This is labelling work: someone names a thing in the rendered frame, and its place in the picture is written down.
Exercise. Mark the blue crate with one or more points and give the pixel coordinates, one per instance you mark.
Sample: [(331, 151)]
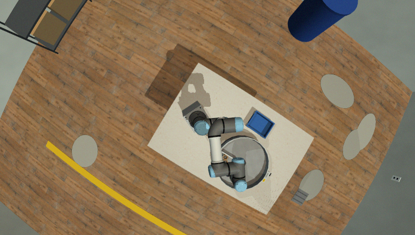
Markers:
[(260, 124)]

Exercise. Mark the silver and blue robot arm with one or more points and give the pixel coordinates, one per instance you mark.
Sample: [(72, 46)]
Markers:
[(215, 127)]

